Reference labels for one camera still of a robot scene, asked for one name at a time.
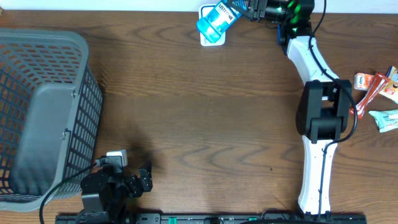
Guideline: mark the small orange snack box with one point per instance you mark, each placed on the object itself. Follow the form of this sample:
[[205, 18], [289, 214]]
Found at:
[[362, 81]]

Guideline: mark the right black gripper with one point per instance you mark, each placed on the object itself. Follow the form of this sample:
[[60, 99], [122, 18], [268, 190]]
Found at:
[[255, 9]]

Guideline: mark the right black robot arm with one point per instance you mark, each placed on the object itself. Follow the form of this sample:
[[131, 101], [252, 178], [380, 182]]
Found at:
[[323, 109]]

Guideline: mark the orange chocolate bar wrapper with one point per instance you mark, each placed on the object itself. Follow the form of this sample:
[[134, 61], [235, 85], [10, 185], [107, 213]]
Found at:
[[378, 82]]

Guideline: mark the teal wet wipes pack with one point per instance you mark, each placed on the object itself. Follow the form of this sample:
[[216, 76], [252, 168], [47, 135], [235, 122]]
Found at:
[[385, 120]]

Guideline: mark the cream snack bag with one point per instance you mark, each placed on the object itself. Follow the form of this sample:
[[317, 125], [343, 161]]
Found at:
[[390, 90]]

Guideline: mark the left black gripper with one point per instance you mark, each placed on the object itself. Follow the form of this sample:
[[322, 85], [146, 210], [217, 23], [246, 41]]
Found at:
[[135, 188]]

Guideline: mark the grey plastic shopping basket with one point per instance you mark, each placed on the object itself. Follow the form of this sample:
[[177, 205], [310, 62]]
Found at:
[[51, 106]]

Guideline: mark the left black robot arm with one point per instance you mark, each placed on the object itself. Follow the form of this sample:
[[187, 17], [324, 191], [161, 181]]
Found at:
[[105, 193]]

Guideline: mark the blue mouthwash bottle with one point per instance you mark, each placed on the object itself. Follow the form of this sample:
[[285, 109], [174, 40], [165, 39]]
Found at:
[[214, 20]]

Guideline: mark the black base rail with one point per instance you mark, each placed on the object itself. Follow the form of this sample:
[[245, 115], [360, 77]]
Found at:
[[268, 217]]

